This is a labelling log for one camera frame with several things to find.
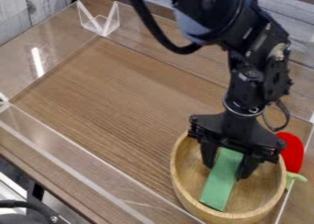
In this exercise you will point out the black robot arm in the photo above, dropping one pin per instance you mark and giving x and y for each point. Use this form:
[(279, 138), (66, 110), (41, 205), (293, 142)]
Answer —
[(257, 42)]

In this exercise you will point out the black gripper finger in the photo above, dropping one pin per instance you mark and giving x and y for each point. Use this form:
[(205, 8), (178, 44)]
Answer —
[(249, 165), (209, 154)]

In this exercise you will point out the clear acrylic corner bracket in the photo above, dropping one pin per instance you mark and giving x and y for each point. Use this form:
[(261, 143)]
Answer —
[(100, 24)]

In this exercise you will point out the black metal table bracket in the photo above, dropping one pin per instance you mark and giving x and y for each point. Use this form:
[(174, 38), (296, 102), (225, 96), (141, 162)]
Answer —
[(36, 193)]

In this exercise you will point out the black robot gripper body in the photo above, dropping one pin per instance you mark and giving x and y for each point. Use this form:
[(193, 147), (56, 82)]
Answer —
[(237, 133)]

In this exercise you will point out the red plush strawberry toy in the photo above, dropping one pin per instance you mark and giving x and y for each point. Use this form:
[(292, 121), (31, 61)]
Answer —
[(293, 156)]

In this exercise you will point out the green rectangular block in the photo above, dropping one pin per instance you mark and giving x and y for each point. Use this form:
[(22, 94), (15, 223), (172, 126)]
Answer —
[(221, 179)]

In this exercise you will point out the brown wooden bowl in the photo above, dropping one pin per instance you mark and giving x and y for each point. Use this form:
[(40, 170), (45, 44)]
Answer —
[(255, 196)]

